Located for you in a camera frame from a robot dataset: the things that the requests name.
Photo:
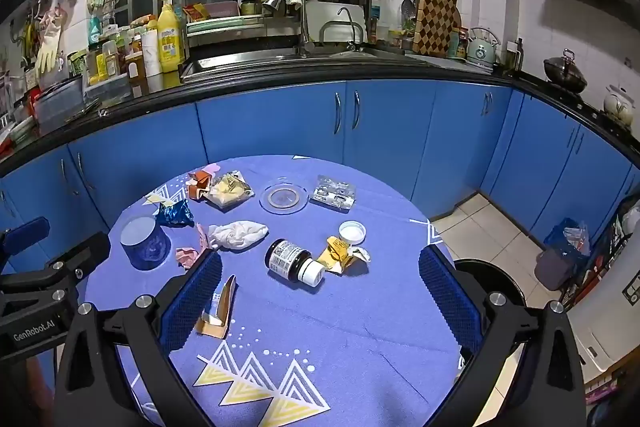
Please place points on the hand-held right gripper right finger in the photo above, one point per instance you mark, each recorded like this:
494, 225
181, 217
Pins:
450, 302

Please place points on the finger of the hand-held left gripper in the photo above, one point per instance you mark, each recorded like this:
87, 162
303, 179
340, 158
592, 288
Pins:
85, 252
25, 234

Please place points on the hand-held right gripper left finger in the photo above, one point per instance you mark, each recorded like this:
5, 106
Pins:
195, 302

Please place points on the black trash can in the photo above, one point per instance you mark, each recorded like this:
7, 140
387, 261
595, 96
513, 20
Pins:
492, 279

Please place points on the blue foil wrapper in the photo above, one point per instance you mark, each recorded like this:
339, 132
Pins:
174, 213

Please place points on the beige snack bag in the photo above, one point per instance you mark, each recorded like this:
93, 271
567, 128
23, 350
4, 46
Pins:
227, 192

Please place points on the flattened small carton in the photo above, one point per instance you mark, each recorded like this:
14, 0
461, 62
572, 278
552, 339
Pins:
220, 307

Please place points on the pink wrapper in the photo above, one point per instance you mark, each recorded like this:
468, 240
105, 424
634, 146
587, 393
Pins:
187, 255

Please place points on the blue can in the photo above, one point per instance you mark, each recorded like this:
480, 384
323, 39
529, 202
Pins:
147, 249

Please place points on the crumpled white tissue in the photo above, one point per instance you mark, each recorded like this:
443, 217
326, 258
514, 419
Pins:
237, 234

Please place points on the dark bottle with white cap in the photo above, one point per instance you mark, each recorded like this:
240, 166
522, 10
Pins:
290, 259

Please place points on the grey bin with blue bag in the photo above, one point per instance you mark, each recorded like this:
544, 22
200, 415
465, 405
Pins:
550, 267

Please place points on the white round lid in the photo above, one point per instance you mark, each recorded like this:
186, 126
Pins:
352, 232

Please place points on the crumpled orange carton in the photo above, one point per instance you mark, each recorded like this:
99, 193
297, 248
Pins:
201, 181

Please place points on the yellow wrapper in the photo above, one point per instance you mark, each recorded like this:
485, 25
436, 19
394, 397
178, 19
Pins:
336, 253

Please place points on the blue printed tablecloth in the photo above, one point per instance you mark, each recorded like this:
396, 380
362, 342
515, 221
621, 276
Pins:
325, 312

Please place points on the grey plastic storage box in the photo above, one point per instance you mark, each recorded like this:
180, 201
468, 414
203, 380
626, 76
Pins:
57, 104

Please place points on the clear glass plate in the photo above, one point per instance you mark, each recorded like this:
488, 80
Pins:
283, 198

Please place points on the small clear plastic packet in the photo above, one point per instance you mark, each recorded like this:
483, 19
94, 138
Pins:
332, 193

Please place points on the large white appliance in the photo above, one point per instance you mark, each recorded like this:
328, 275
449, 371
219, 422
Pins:
610, 337

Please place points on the black kitchen countertop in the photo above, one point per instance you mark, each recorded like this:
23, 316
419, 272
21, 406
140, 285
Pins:
150, 99

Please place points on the yellow rubber glove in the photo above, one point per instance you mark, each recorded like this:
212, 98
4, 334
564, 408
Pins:
49, 47

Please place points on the row of condiment jars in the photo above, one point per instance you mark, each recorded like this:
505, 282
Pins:
105, 57

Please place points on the blue base cabinets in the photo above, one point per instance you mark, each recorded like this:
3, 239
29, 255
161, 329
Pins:
275, 122

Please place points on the yellow detergent bottle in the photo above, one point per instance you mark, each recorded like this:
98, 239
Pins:
170, 37

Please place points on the steel sink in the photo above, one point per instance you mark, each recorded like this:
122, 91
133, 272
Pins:
260, 59

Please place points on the green kettle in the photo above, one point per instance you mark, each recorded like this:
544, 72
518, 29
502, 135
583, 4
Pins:
481, 52

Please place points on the dark wok with lid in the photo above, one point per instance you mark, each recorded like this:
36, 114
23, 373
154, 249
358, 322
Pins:
565, 74

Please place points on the white pot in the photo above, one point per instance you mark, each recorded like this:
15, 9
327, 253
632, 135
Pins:
619, 104

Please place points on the checkered cutting board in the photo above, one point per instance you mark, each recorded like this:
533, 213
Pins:
435, 17

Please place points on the small curved faucet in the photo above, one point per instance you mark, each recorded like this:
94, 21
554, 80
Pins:
350, 27

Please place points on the tall metal faucet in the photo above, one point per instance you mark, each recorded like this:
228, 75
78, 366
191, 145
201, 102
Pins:
304, 22

